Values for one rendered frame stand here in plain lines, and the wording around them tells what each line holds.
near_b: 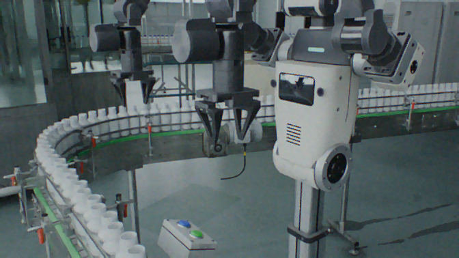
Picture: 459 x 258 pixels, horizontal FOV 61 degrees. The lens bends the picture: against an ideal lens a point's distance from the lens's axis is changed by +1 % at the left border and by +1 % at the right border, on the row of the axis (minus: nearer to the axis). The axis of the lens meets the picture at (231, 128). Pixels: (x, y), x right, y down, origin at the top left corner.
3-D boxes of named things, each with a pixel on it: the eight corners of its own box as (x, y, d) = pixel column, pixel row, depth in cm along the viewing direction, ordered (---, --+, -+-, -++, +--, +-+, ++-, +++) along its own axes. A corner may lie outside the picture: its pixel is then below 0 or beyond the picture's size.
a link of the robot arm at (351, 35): (390, 32, 92) (370, 32, 96) (370, 9, 85) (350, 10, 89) (376, 67, 91) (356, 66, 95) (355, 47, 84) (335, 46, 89)
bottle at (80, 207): (101, 246, 110) (95, 192, 105) (78, 251, 107) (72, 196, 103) (99, 235, 115) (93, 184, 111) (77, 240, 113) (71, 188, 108)
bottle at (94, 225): (86, 268, 100) (80, 210, 95) (99, 254, 106) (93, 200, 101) (107, 271, 99) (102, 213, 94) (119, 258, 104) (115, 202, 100)
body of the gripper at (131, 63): (110, 76, 105) (107, 49, 103) (145, 74, 111) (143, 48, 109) (119, 80, 100) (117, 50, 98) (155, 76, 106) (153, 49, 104)
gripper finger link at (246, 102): (260, 142, 72) (262, 93, 70) (230, 148, 68) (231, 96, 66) (238, 134, 78) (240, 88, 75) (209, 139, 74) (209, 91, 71)
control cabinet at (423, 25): (404, 114, 686) (419, 1, 634) (427, 121, 641) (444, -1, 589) (365, 117, 661) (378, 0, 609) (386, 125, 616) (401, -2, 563)
